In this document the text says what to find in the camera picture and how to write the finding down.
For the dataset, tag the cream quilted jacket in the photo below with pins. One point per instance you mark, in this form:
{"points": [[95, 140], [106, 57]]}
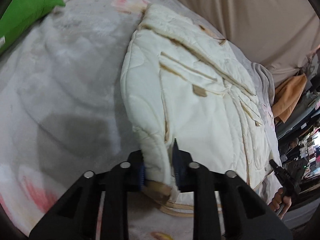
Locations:
{"points": [[180, 86]]}

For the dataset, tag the grey floral fleece blanket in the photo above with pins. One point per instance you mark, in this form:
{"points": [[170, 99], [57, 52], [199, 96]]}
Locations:
{"points": [[61, 107]]}

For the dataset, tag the cluttered shelf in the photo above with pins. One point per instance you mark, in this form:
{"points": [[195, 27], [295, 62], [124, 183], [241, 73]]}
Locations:
{"points": [[295, 145]]}

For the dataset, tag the beige curtain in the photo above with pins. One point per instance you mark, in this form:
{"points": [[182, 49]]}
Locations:
{"points": [[282, 35]]}

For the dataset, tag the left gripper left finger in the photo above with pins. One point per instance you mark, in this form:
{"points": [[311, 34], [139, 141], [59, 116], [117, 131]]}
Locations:
{"points": [[95, 206]]}

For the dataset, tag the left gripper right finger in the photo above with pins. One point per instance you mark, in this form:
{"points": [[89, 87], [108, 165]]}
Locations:
{"points": [[224, 205]]}

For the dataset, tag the green pillow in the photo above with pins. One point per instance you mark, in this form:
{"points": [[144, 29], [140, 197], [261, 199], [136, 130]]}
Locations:
{"points": [[20, 15]]}

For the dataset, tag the right hand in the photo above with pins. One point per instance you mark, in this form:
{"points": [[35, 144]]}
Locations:
{"points": [[280, 203]]}

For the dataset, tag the orange hanging garment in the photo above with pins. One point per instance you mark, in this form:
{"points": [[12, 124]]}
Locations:
{"points": [[287, 94]]}

